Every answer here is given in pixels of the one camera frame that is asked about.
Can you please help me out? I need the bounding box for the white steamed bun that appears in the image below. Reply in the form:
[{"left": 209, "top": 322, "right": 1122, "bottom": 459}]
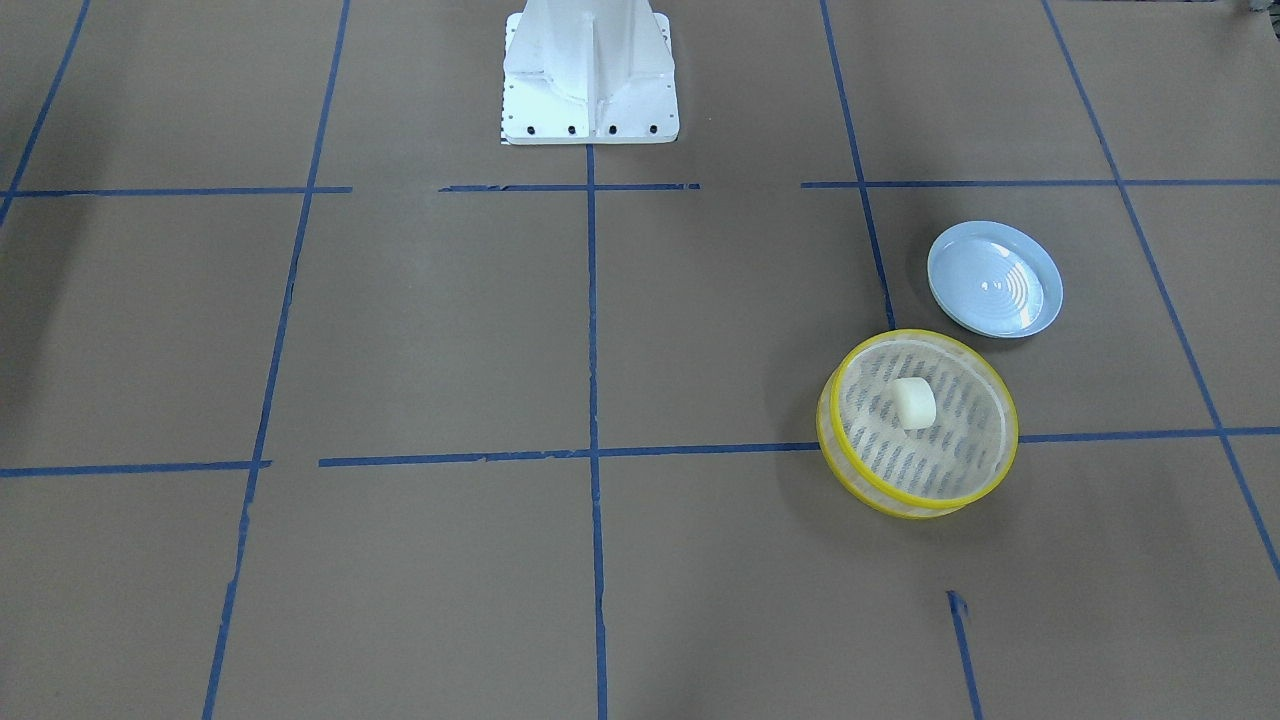
[{"left": 890, "top": 377, "right": 937, "bottom": 432}]

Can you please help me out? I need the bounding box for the yellow rimmed steamer basket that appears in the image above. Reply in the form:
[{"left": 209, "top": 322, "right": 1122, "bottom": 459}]
[{"left": 815, "top": 329, "right": 1020, "bottom": 519}]

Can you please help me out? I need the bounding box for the light blue plate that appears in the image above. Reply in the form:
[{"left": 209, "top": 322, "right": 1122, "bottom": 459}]
[{"left": 925, "top": 220, "right": 1064, "bottom": 340}]

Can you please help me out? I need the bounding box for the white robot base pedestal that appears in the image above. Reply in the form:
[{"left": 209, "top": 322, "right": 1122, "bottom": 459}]
[{"left": 500, "top": 1, "right": 681, "bottom": 146}]

